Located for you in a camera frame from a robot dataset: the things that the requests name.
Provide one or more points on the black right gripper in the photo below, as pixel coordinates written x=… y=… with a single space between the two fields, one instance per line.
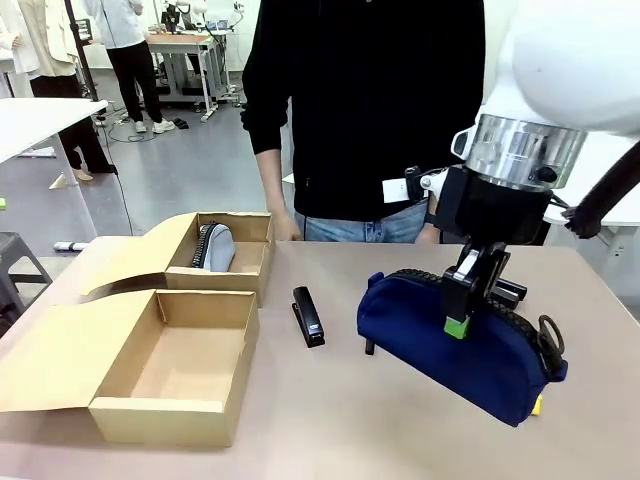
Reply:
x=495 y=210

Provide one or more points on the navy blue pencil case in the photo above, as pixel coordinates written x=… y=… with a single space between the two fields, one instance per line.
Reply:
x=450 y=360

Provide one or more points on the black stapler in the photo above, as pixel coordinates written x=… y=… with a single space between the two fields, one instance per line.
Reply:
x=307 y=317

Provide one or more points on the cardboard box with lid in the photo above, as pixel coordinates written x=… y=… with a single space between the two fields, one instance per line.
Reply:
x=250 y=250

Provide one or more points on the person's right forearm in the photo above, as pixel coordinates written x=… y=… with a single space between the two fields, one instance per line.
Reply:
x=270 y=175

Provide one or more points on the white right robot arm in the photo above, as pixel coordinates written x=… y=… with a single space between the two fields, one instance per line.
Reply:
x=565 y=60

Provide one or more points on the open cardboard box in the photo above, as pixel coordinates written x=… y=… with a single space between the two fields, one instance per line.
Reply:
x=165 y=360

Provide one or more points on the person's left hand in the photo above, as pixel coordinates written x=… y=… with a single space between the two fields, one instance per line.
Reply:
x=429 y=235

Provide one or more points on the person's right hand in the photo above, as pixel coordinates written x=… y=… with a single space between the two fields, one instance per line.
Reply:
x=286 y=225

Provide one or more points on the black wrist watch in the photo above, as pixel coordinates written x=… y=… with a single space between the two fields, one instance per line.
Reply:
x=430 y=218

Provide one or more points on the person's blue jeans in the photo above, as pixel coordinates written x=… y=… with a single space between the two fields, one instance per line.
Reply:
x=365 y=230

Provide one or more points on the black marker pen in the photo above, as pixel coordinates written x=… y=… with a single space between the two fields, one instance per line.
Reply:
x=369 y=348

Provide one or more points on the small yellow item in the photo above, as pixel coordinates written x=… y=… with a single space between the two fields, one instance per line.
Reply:
x=537 y=405

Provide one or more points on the white side table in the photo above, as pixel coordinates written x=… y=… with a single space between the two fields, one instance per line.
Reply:
x=600 y=200

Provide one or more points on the person in black sweater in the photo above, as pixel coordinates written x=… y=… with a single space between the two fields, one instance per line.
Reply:
x=370 y=90

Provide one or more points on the grey pencil case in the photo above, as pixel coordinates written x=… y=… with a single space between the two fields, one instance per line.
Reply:
x=217 y=250

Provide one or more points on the black item on floor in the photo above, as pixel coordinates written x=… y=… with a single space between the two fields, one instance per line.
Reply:
x=181 y=124

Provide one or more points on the brown-topped workbench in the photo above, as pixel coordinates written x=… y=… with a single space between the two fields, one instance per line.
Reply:
x=185 y=55

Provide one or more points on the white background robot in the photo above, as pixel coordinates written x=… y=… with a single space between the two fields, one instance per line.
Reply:
x=192 y=10

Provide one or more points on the white tube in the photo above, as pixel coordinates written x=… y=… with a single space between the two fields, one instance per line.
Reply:
x=72 y=246

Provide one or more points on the bystander in white shirt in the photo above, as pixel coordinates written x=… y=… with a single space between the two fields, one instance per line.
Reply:
x=130 y=50

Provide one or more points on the triangular cardboard piece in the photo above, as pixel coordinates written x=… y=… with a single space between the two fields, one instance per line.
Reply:
x=62 y=182

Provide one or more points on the black tripod pole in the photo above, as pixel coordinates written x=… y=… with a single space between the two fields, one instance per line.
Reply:
x=82 y=55

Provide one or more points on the grey metal stool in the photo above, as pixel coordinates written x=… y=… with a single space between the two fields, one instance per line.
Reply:
x=20 y=270

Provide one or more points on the white table with leg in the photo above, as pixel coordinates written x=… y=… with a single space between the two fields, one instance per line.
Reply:
x=35 y=125

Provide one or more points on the bystander in cream jacket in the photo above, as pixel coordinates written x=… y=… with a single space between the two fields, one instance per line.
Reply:
x=55 y=60

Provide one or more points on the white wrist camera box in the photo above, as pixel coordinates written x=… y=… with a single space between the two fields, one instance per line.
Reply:
x=395 y=190

